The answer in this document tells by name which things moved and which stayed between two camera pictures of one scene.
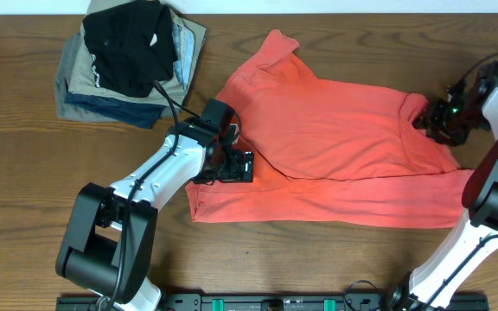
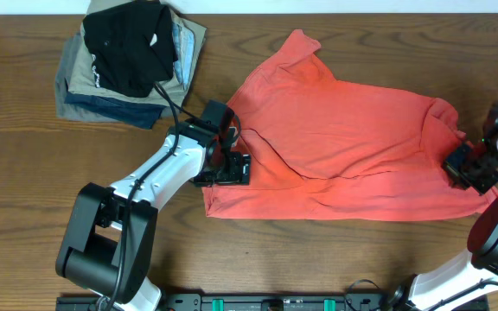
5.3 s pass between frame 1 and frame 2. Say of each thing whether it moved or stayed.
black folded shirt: stayed
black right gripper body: moved
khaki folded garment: stayed
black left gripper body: stayed
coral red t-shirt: moved
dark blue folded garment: stayed
